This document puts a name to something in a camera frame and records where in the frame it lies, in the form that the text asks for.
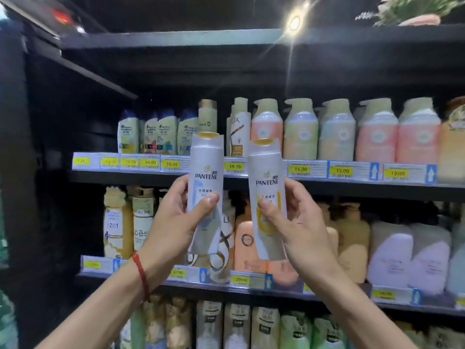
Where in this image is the person's left hand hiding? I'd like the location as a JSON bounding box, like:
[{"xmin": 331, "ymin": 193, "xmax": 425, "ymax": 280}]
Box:
[{"xmin": 137, "ymin": 174, "xmax": 221, "ymax": 287}]

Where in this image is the person's right hand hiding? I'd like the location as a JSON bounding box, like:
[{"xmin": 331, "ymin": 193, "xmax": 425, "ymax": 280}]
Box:
[{"xmin": 257, "ymin": 178, "xmax": 341, "ymax": 285}]

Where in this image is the white shampoo bottle blue label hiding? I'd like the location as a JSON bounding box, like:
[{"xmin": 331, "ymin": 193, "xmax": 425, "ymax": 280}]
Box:
[{"xmin": 187, "ymin": 132, "xmax": 225, "ymax": 255}]

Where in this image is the white shampoo bottle yellow label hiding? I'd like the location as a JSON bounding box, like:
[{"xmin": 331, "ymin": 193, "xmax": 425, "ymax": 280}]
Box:
[{"xmin": 248, "ymin": 138, "xmax": 288, "ymax": 261}]

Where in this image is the person's right forearm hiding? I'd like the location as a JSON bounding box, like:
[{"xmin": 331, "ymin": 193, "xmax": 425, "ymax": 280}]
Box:
[{"xmin": 309, "ymin": 274, "xmax": 418, "ymax": 349}]

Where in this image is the person's left forearm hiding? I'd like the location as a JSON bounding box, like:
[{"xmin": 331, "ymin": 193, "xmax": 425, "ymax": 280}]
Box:
[{"xmin": 36, "ymin": 267, "xmax": 160, "ymax": 349}]

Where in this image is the peach round label bottle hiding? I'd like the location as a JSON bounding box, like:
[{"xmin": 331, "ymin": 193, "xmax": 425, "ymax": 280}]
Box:
[{"xmin": 234, "ymin": 207, "xmax": 269, "ymax": 274}]

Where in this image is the white bottle brown swirl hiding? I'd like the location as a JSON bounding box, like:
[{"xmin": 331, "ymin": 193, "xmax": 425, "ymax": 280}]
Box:
[{"xmin": 187, "ymin": 194, "xmax": 237, "ymax": 285}]

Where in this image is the tan pump bottle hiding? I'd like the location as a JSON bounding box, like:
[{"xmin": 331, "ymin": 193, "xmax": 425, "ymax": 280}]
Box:
[
  {"xmin": 315, "ymin": 202, "xmax": 340, "ymax": 258},
  {"xmin": 334, "ymin": 203, "xmax": 371, "ymax": 285}
]

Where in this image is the cream bottle gold cap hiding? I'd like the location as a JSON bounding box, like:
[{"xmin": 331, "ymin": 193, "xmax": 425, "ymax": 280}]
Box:
[{"xmin": 132, "ymin": 187, "xmax": 155, "ymax": 252}]

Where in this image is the blue cap shampoo bottle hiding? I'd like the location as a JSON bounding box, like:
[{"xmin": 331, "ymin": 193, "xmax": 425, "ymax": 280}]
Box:
[
  {"xmin": 158, "ymin": 109, "xmax": 178, "ymax": 155},
  {"xmin": 140, "ymin": 112, "xmax": 159, "ymax": 155},
  {"xmin": 177, "ymin": 109, "xmax": 200, "ymax": 156},
  {"xmin": 117, "ymin": 110, "xmax": 140, "ymax": 154}
]

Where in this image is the white bottle gold label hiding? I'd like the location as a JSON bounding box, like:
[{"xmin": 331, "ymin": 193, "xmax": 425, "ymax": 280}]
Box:
[{"xmin": 226, "ymin": 97, "xmax": 252, "ymax": 158}]

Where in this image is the yellow white pump bottle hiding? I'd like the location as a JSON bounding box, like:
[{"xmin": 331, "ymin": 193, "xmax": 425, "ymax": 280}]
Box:
[{"xmin": 103, "ymin": 187, "xmax": 134, "ymax": 260}]

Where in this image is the pink pump bottle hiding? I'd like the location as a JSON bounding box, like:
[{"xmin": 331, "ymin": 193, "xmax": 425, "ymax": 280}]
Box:
[
  {"xmin": 251, "ymin": 99, "xmax": 284, "ymax": 154},
  {"xmin": 396, "ymin": 97, "xmax": 442, "ymax": 165},
  {"xmin": 355, "ymin": 98, "xmax": 399, "ymax": 163}
]

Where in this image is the gold cap pale bottle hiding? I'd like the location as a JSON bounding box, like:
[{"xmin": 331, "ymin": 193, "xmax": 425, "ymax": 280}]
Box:
[{"xmin": 198, "ymin": 99, "xmax": 218, "ymax": 134}]

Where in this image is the grey green pump bottle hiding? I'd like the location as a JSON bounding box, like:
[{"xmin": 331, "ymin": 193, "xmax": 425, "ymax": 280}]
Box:
[{"xmin": 318, "ymin": 99, "xmax": 357, "ymax": 162}]

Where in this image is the white refill pouch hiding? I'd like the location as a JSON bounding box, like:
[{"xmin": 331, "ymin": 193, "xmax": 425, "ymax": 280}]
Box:
[
  {"xmin": 250, "ymin": 306, "xmax": 281, "ymax": 349},
  {"xmin": 196, "ymin": 301, "xmax": 224, "ymax": 349},
  {"xmin": 223, "ymin": 304, "xmax": 252, "ymax": 349}
]

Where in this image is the yellow refill pouch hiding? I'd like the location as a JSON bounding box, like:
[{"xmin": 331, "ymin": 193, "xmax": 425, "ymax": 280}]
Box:
[
  {"xmin": 143, "ymin": 295, "xmax": 168, "ymax": 349},
  {"xmin": 165, "ymin": 297, "xmax": 192, "ymax": 349}
]

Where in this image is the green refill pouch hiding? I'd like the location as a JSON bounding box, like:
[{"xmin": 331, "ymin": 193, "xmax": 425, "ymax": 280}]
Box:
[
  {"xmin": 311, "ymin": 315, "xmax": 346, "ymax": 349},
  {"xmin": 279, "ymin": 311, "xmax": 314, "ymax": 349}
]

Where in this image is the black shelf unit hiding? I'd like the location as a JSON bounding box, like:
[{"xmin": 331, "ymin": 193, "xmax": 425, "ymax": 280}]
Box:
[{"xmin": 25, "ymin": 24, "xmax": 465, "ymax": 324}]

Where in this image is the orange pump bottle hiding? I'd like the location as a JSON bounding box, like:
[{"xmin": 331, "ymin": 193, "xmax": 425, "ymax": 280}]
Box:
[{"xmin": 437, "ymin": 97, "xmax": 465, "ymax": 185}]

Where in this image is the light blue bottle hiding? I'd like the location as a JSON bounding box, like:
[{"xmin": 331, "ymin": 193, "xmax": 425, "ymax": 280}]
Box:
[{"xmin": 446, "ymin": 222, "xmax": 465, "ymax": 296}]

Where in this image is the potted plant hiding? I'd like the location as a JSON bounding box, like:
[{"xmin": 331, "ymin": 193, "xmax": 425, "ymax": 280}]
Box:
[{"xmin": 355, "ymin": 0, "xmax": 465, "ymax": 27}]

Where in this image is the red string bracelet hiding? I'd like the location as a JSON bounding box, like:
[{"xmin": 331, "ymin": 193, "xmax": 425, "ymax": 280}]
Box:
[{"xmin": 132, "ymin": 252, "xmax": 150, "ymax": 302}]

